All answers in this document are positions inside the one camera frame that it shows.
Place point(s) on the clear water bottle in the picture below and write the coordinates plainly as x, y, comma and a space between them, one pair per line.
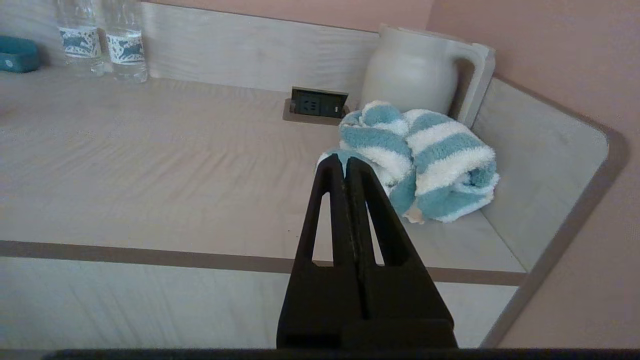
125, 45
80, 40

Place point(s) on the teal white striped towel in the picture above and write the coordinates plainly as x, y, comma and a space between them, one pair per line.
430, 165

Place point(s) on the white electric kettle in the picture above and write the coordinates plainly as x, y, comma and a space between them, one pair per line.
425, 75

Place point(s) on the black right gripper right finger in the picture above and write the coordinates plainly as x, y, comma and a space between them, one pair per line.
405, 300

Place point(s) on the black recessed socket panel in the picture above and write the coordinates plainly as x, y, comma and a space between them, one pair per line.
317, 102

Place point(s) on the small blue tray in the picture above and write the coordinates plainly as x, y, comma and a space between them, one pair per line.
17, 55

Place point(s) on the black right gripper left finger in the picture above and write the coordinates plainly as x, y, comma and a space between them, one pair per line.
315, 300

